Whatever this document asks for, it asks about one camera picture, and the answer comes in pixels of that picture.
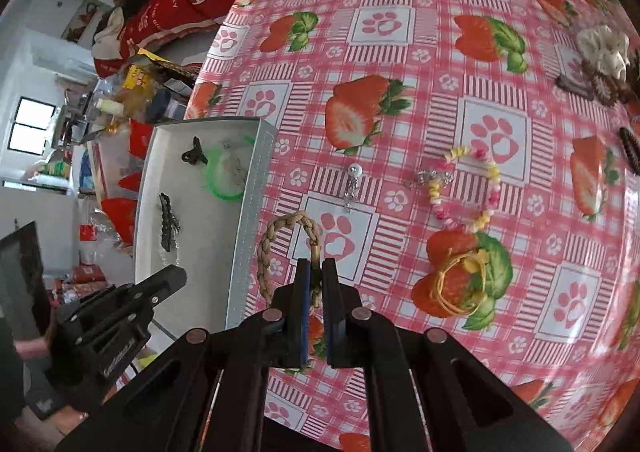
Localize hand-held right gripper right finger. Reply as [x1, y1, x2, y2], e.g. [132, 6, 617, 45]
[321, 258, 573, 452]

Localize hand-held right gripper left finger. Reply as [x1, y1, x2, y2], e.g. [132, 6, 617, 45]
[54, 258, 313, 452]

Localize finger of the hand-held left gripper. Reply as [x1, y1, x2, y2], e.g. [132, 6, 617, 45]
[131, 266, 188, 305]

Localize silver star hair clip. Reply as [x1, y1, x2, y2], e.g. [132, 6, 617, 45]
[159, 192, 181, 253]

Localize white tray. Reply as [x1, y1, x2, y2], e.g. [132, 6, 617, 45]
[134, 116, 278, 330]

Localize braided beige bracelet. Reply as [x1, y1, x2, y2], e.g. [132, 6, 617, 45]
[256, 211, 325, 315]

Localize green bangle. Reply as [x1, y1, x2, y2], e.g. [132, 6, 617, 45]
[204, 135, 257, 200]

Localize person's left hand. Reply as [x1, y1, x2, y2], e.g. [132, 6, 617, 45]
[14, 336, 56, 362]

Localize red plastic bag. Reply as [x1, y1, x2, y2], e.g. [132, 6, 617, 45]
[102, 197, 138, 245]

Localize black panel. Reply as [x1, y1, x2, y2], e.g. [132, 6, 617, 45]
[0, 221, 51, 348]

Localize black claw hair clip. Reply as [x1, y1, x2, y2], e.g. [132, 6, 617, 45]
[181, 136, 208, 165]

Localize silver charm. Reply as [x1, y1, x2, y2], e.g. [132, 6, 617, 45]
[411, 167, 456, 190]

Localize window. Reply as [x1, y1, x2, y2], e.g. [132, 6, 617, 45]
[7, 97, 56, 155]

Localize white air conditioner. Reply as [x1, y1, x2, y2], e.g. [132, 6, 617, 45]
[30, 45, 96, 78]

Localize white cloth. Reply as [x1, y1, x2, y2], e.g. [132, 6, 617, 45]
[92, 7, 126, 58]

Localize pink strawberry tablecloth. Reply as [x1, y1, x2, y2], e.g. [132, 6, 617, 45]
[182, 0, 640, 452]

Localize brown flat hair clip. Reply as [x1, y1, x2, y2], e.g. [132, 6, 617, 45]
[556, 75, 596, 100]

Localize dark ridged hair clip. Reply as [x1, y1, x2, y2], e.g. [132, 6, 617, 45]
[619, 126, 640, 178]

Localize dark brown hair clips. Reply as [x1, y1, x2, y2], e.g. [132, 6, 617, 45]
[590, 70, 633, 106]

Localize white scrunchie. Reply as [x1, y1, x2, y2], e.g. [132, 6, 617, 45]
[575, 25, 632, 80]

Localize yellow hair tie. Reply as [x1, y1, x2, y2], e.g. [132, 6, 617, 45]
[431, 249, 493, 318]

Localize pastel beaded bracelet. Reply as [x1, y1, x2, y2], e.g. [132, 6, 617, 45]
[427, 145, 502, 233]

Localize wall poster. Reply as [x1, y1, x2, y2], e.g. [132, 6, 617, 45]
[62, 0, 108, 43]

